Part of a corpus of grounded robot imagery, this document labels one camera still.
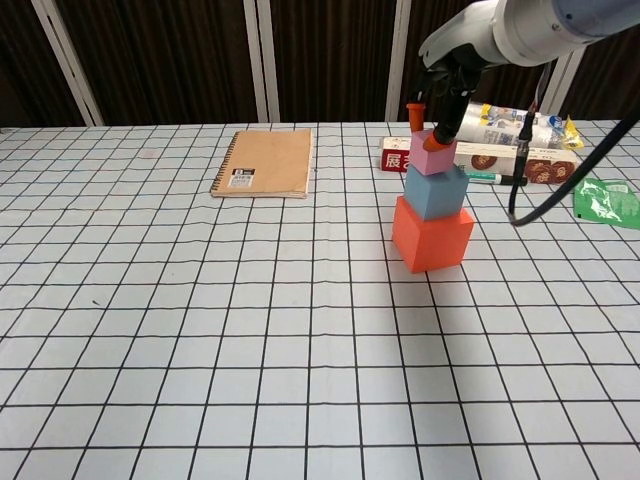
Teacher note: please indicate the white and yellow snack bag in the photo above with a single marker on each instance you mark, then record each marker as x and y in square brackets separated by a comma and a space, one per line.
[500, 125]

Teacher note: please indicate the green white marker pen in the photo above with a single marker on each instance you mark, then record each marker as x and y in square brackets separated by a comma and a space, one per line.
[490, 177]

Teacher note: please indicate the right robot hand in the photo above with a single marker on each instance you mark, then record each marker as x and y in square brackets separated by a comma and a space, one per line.
[460, 75]

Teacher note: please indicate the brown spiral notebook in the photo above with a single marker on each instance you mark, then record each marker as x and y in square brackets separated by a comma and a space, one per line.
[270, 160]

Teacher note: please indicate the white partition frame post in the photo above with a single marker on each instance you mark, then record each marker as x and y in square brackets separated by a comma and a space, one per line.
[400, 50]
[69, 75]
[555, 90]
[252, 30]

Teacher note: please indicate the green foil packet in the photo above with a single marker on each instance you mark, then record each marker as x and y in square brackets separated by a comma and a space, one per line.
[605, 200]

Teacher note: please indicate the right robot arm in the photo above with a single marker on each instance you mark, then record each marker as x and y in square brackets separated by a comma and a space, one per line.
[550, 25]

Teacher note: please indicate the white black checked tablecloth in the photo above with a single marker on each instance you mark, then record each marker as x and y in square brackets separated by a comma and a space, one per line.
[200, 350]

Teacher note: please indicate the baking paper box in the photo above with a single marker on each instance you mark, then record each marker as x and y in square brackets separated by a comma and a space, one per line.
[490, 152]

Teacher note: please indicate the large orange foam block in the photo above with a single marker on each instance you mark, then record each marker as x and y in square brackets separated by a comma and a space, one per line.
[430, 245]

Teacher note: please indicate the light blue cube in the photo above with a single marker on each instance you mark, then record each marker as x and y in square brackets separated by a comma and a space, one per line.
[435, 195]

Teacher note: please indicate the small pink cube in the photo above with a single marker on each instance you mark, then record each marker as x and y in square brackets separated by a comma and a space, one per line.
[432, 160]

